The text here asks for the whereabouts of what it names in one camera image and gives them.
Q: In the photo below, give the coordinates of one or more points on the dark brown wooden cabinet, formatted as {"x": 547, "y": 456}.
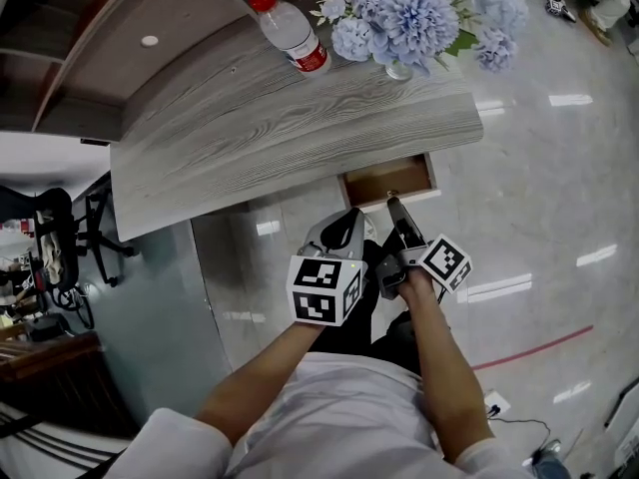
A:
{"x": 60, "y": 377}

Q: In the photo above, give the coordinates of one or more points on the white floor socket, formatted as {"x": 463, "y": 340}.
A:
{"x": 496, "y": 403}

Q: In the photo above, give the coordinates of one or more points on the clear glass vase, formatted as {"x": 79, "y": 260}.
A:
{"x": 399, "y": 72}

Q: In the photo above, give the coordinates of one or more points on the person's right forearm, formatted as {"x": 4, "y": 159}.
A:
{"x": 439, "y": 367}

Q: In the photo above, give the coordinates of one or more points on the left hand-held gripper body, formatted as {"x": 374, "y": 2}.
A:
{"x": 319, "y": 292}

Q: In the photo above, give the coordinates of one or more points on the person's black trousers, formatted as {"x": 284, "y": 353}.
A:
{"x": 359, "y": 327}

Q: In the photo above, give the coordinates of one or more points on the clear red-capped water bottle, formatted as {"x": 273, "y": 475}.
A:
{"x": 294, "y": 33}

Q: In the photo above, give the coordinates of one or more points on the wooden drawer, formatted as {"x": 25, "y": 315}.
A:
{"x": 389, "y": 180}

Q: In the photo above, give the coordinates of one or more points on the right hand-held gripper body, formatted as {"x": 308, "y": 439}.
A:
{"x": 439, "y": 262}

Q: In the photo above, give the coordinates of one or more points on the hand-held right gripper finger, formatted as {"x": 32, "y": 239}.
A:
{"x": 399, "y": 222}
{"x": 415, "y": 235}

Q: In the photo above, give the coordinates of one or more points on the spare hand-held gripper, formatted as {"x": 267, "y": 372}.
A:
{"x": 560, "y": 9}

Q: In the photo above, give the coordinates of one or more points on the wooden shelf unit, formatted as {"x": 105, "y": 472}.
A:
{"x": 125, "y": 43}

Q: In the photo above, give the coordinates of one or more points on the blue artificial flower bouquet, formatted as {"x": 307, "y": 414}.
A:
{"x": 414, "y": 18}

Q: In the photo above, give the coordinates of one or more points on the person's left forearm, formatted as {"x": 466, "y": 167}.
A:
{"x": 249, "y": 392}

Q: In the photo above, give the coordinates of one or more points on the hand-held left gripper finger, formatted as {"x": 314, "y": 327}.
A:
{"x": 314, "y": 237}
{"x": 358, "y": 242}

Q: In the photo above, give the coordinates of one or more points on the person's white shirt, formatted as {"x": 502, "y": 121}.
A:
{"x": 349, "y": 417}

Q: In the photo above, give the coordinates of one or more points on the grey wooden desk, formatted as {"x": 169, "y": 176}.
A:
{"x": 249, "y": 143}

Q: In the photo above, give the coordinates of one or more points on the black office chair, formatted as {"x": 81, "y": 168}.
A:
{"x": 55, "y": 247}

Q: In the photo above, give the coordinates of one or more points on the white round hole cover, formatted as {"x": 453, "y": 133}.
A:
{"x": 149, "y": 41}

